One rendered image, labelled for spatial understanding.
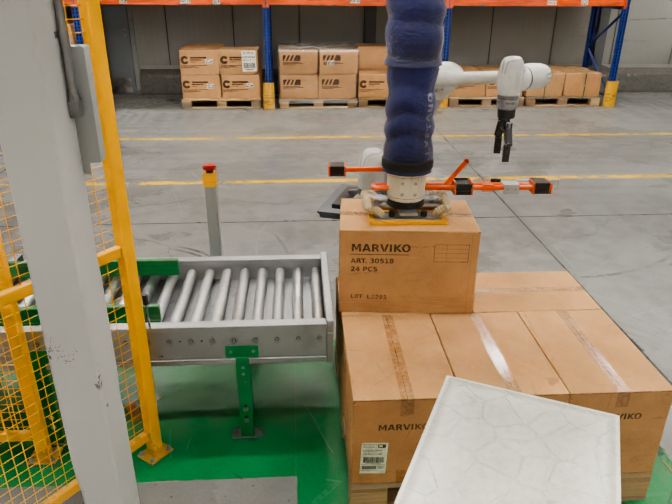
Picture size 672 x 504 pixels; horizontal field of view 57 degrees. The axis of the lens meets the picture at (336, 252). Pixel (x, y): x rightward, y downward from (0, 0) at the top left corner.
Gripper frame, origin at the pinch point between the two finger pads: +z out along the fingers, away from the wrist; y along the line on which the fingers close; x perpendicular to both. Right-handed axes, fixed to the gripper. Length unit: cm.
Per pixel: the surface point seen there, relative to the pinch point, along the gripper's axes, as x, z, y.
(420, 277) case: -36, 49, 22
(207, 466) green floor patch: -129, 121, 58
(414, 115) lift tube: -41.0, -19.7, 11.5
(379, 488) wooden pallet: -57, 109, 84
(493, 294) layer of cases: 3, 67, 5
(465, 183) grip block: -15.2, 12.1, 3.0
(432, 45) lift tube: -36, -47, 12
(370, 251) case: -58, 37, 21
